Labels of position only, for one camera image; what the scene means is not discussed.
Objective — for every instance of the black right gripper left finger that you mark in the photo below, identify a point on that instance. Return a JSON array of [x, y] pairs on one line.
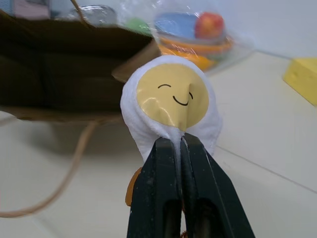
[[153, 188]]

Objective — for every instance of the yellow cheese wedge plush toy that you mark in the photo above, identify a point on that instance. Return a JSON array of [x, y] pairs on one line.
[[302, 79]]

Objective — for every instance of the brown paper bag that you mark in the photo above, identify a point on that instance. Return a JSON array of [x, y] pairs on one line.
[[62, 72]]

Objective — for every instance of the clear plastic bag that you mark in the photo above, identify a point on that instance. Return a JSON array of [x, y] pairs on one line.
[[198, 34]]

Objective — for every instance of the orange bowl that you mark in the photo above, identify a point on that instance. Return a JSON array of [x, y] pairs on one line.
[[195, 50]]

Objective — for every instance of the clear glass jar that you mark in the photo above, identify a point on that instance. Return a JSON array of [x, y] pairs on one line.
[[91, 13]]

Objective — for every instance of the white fried egg plush toy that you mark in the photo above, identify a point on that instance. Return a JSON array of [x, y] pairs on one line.
[[171, 104]]

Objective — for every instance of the blue plate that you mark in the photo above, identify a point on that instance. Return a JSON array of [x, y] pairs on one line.
[[174, 26]]

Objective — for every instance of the green round object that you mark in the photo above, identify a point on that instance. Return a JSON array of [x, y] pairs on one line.
[[137, 26]]

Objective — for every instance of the red apple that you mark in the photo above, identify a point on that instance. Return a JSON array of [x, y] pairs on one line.
[[209, 24]]

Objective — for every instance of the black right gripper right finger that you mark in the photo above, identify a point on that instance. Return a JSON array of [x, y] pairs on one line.
[[213, 193]]

